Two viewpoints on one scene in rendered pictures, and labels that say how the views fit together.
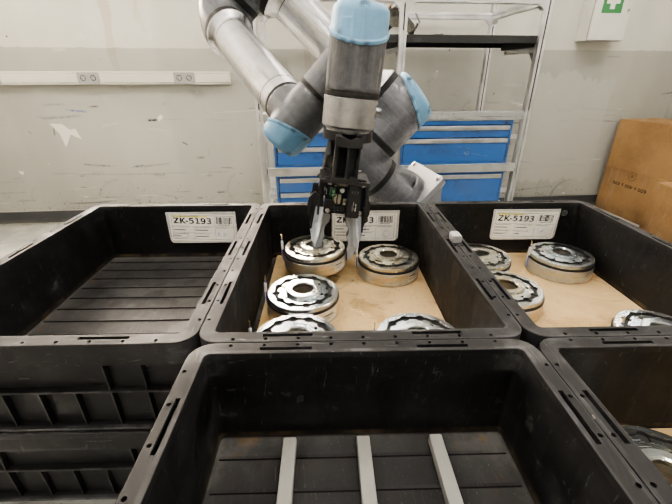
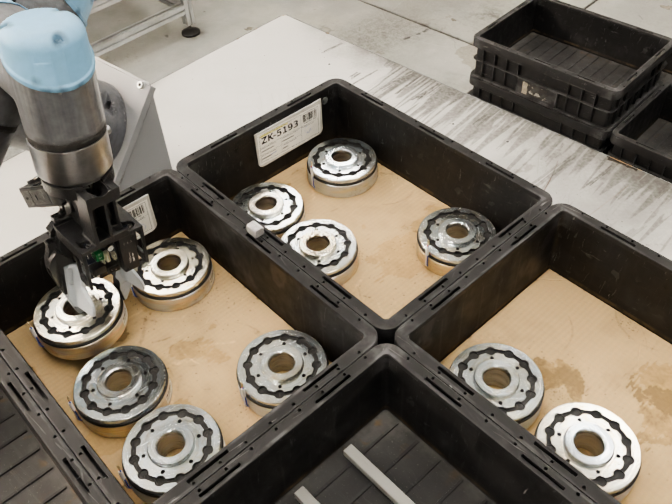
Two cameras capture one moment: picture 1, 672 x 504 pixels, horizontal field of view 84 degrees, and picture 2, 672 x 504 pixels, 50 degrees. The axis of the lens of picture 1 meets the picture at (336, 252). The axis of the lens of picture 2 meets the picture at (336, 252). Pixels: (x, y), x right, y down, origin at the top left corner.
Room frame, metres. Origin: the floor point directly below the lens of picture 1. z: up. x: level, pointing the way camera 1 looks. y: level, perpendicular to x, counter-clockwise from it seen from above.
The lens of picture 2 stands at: (-0.06, 0.15, 1.52)
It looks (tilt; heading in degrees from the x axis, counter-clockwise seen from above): 46 degrees down; 321
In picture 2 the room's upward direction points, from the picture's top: 3 degrees counter-clockwise
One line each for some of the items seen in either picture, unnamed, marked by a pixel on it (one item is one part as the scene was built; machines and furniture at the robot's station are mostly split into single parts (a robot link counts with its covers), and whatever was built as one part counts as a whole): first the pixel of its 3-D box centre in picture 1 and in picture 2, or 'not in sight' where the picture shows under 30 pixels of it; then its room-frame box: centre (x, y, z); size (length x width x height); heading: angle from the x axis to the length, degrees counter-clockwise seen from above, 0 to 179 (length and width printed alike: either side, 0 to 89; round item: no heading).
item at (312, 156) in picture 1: (332, 168); not in sight; (2.40, 0.02, 0.60); 0.72 x 0.03 x 0.56; 96
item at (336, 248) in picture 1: (314, 247); (77, 309); (0.58, 0.04, 0.88); 0.10 x 0.10 x 0.01
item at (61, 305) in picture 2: (314, 245); (76, 307); (0.58, 0.04, 0.88); 0.05 x 0.05 x 0.01
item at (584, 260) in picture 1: (560, 255); (341, 159); (0.59, -0.39, 0.86); 0.10 x 0.10 x 0.01
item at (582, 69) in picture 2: not in sight; (557, 114); (0.81, -1.33, 0.37); 0.40 x 0.30 x 0.45; 5
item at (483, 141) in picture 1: (453, 165); not in sight; (2.48, -0.77, 0.60); 0.72 x 0.03 x 0.56; 96
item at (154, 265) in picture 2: (388, 254); (169, 263); (0.58, -0.09, 0.86); 0.05 x 0.05 x 0.01
